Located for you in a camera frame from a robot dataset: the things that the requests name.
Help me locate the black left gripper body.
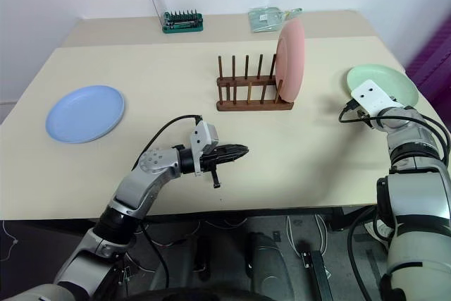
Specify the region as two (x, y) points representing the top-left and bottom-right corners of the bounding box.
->
(199, 147), (227, 190)

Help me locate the light green plate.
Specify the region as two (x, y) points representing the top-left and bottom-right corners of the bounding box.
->
(345, 63), (421, 108)

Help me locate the wooden dish rack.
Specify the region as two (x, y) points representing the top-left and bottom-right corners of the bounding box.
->
(215, 53), (295, 113)

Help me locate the pink plate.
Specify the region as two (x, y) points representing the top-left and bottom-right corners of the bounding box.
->
(274, 18), (307, 103)

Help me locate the purple fabric object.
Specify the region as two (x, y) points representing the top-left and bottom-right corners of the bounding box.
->
(404, 18), (451, 98)

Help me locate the black table leg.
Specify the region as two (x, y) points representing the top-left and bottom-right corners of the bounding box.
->
(328, 207), (354, 233)

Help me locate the dark grey rounded shape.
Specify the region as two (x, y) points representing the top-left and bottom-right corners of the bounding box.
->
(245, 231), (301, 301)

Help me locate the small clear plastic packet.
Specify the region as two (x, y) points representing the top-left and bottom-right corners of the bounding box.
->
(281, 7), (304, 23)

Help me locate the clear plastic bag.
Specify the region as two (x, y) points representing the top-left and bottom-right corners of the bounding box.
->
(247, 6), (285, 33)

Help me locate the light blue plate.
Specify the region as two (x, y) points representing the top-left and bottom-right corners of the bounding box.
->
(44, 84), (126, 145)

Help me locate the green screwdriver bit set case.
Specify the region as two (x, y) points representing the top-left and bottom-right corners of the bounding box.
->
(146, 0), (206, 35)

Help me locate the black metal bar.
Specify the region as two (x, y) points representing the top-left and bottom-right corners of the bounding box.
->
(297, 240), (335, 301)

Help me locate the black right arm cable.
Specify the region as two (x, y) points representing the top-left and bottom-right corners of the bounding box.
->
(338, 99), (375, 126)

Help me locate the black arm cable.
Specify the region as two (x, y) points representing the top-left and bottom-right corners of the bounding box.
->
(131, 113), (204, 172)
(338, 99), (375, 126)

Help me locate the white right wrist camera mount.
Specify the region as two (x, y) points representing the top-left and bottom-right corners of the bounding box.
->
(350, 79), (404, 118)

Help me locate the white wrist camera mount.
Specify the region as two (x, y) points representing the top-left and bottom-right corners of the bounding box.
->
(350, 79), (404, 118)
(189, 120), (221, 178)

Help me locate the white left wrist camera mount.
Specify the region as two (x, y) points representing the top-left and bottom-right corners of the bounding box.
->
(189, 120), (221, 178)

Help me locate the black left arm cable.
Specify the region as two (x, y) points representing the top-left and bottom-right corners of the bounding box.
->
(131, 113), (204, 172)

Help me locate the white floor cable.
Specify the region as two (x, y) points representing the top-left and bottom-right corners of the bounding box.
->
(284, 213), (329, 246)

